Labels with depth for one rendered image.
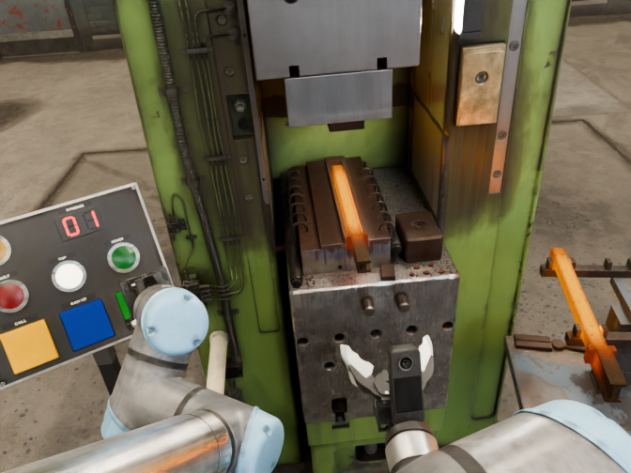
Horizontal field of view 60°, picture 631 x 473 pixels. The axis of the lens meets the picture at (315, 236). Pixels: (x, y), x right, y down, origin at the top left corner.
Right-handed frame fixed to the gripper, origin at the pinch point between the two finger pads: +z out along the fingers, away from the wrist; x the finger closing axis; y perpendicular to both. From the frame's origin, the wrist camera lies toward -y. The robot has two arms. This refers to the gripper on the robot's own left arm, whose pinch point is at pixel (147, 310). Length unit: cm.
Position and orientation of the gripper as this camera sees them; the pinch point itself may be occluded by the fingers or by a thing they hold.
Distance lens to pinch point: 101.0
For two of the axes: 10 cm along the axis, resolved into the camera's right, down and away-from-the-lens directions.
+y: -3.1, -9.5, -1.1
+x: -8.6, 3.2, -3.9
